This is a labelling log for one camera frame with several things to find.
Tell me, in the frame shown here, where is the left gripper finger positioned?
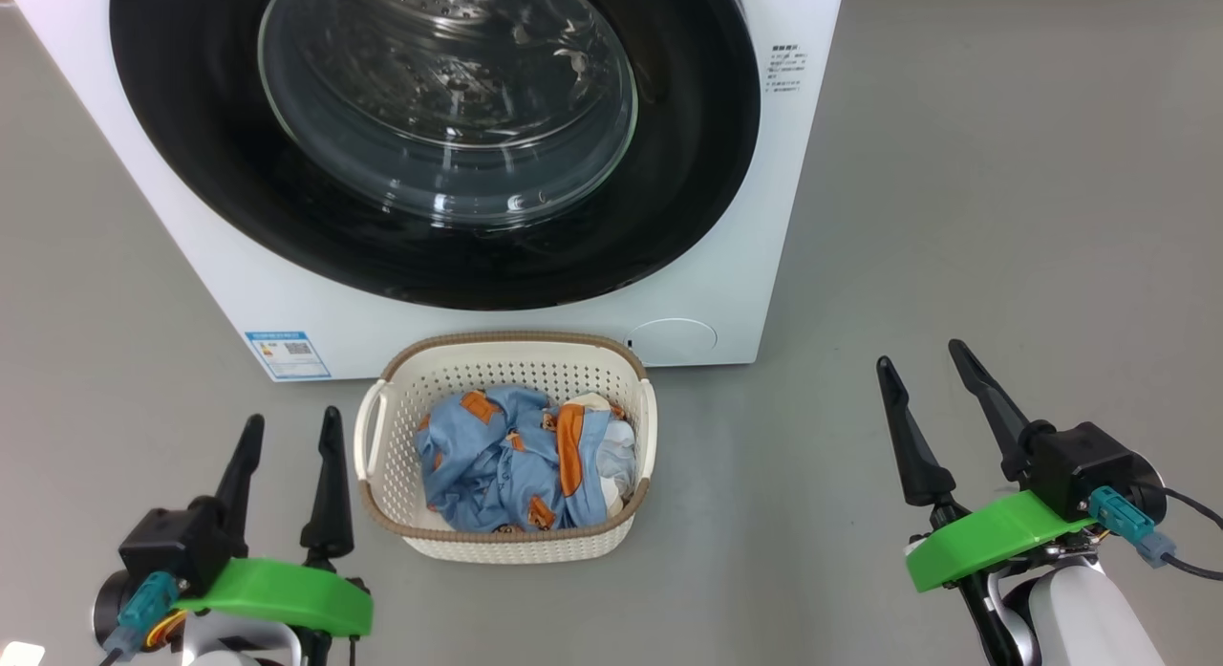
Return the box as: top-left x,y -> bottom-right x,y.
300,406 -> 355,569
214,414 -> 266,558

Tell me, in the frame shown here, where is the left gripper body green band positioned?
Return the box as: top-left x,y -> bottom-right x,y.
175,557 -> 375,666

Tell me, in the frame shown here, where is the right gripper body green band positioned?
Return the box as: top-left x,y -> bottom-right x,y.
905,489 -> 1100,593

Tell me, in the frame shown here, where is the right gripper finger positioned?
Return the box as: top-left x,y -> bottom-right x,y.
876,356 -> 968,533
948,339 -> 1033,483

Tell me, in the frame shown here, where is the blue garment with orange print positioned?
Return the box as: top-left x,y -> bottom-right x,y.
414,384 -> 622,534

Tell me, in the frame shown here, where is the black round glass washer door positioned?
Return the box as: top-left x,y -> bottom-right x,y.
109,0 -> 762,312

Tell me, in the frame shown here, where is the cream perforated laundry basket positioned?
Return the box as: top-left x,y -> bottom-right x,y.
354,332 -> 658,564

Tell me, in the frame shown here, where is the white front-load washing machine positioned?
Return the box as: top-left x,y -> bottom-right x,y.
0,0 -> 848,382

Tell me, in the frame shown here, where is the blue energy label sticker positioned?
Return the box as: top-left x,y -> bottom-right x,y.
245,331 -> 332,379

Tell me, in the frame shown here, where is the round white filter cover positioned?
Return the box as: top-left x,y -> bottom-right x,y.
626,318 -> 718,368

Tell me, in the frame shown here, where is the right cable with teal connector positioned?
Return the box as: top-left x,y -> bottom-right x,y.
1087,485 -> 1223,582

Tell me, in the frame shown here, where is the cable with teal connector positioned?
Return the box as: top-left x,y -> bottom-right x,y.
1087,485 -> 1223,582
100,570 -> 182,666

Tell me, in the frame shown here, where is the left cable with teal connector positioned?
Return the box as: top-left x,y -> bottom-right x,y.
100,570 -> 182,666

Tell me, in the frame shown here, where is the thin black right camera cable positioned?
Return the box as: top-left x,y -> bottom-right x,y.
1161,487 -> 1223,531

